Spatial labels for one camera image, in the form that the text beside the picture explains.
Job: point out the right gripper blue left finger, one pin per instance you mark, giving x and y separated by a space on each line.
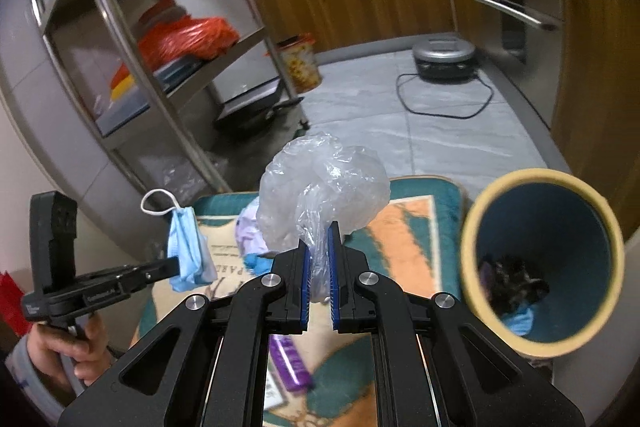
305 282

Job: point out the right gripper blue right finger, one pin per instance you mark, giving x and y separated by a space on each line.
333 246

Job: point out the clear plastic bag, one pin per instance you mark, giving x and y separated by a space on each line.
313 181

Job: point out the white printed paper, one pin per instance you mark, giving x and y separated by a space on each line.
247 235

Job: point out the purple spray bottle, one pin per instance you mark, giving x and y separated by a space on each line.
290 366

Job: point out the blue face mask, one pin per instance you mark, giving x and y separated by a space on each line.
185 242

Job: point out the green white medicine box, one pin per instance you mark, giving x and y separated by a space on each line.
275 395

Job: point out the black plastic bag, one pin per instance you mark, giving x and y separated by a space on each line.
511 282

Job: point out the blue glove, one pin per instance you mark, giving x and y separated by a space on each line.
259 264

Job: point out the wooden kitchen cabinets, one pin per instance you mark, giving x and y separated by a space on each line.
569 67

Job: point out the person's left hand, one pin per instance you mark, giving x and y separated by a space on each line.
45 345

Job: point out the yellow patterned canister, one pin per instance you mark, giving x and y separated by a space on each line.
297 52

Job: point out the blue bin with yellow rim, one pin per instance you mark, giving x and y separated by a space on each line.
566 231

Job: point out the red plastic bag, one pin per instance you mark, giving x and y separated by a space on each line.
166 32

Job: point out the stainless steel shelf rack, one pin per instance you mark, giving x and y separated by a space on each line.
175 99

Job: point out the stainless steel drawer unit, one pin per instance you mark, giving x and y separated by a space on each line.
515 6

